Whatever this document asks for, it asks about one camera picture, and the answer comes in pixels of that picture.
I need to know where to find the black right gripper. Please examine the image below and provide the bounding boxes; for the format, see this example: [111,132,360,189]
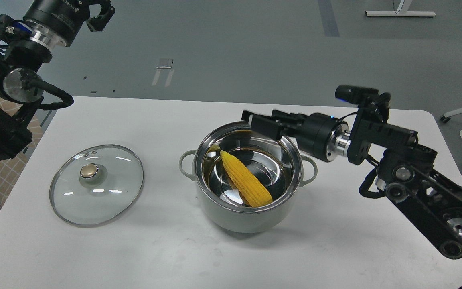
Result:
[241,109,350,162]

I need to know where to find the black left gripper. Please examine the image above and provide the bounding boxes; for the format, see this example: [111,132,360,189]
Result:
[23,0,116,47]

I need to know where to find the yellow corn cob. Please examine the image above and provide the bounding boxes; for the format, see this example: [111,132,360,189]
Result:
[220,150,274,208]

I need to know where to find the glass pot lid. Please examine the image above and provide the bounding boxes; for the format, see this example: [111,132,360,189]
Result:
[49,144,145,228]

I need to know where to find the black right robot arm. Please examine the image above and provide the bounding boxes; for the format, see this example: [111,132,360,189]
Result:
[241,85,462,260]

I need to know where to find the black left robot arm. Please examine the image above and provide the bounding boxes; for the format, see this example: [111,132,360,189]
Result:
[0,0,116,161]

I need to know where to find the grey stainless steel pot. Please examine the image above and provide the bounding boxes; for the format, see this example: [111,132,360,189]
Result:
[178,122,318,234]

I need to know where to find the white desk leg base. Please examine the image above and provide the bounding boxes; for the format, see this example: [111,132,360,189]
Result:
[365,0,436,18]

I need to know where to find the white wheeled stand leg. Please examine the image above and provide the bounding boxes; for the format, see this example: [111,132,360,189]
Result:
[439,108,462,123]

